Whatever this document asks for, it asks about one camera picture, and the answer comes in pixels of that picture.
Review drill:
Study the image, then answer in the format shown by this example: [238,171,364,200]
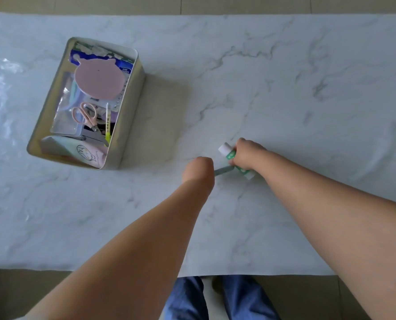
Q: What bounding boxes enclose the person's left hand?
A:
[181,156,216,197]

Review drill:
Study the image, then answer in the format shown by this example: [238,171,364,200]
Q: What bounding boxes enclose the person's right hand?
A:
[228,137,269,172]

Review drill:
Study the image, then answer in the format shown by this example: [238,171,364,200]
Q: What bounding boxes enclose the green white glue stick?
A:
[218,142,255,180]

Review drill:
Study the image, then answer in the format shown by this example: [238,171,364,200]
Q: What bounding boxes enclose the cream plastic tray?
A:
[27,37,146,170]

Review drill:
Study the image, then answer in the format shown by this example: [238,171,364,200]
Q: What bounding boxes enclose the pink bunny pouch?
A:
[39,136,109,170]

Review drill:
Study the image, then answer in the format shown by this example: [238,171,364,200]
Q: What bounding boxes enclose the pink scissors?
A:
[71,102,102,134]

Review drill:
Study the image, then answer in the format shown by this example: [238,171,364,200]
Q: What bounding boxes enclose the blue tissue pack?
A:
[69,41,134,76]

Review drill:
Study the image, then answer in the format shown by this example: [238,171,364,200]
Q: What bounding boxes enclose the pink round pad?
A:
[73,56,125,99]

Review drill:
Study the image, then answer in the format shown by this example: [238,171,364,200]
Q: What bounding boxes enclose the clear purple pencil case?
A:
[50,71,85,137]

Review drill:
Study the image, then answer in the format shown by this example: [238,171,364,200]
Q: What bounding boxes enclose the person's right forearm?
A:
[256,149,396,320]

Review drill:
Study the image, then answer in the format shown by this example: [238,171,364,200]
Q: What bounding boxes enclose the person's left forearm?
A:
[24,181,215,320]

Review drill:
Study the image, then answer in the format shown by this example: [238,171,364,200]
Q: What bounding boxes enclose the person's dark blue trousers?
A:
[161,276,280,320]

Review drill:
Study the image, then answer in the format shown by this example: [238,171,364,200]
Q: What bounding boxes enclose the white marble table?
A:
[0,11,396,277]

